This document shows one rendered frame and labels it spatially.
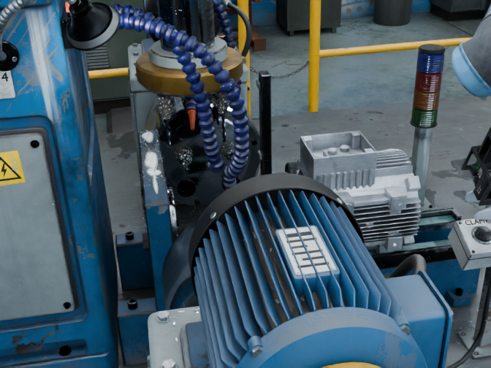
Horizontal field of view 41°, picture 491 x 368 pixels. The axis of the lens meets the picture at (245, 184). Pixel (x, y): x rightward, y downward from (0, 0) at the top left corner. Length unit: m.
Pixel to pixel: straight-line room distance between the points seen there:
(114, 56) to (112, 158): 2.40
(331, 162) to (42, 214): 0.51
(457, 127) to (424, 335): 1.69
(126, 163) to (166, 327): 1.24
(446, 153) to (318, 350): 1.59
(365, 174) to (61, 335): 0.61
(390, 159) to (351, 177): 0.10
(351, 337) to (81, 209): 0.62
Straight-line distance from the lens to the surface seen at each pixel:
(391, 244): 1.28
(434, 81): 1.59
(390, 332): 0.51
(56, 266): 1.08
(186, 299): 0.89
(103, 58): 4.40
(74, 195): 1.02
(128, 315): 1.20
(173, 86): 1.05
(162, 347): 0.76
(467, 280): 1.44
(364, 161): 1.22
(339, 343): 0.49
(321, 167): 1.20
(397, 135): 2.14
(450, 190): 1.84
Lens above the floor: 1.67
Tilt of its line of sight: 29 degrees down
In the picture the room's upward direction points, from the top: 2 degrees counter-clockwise
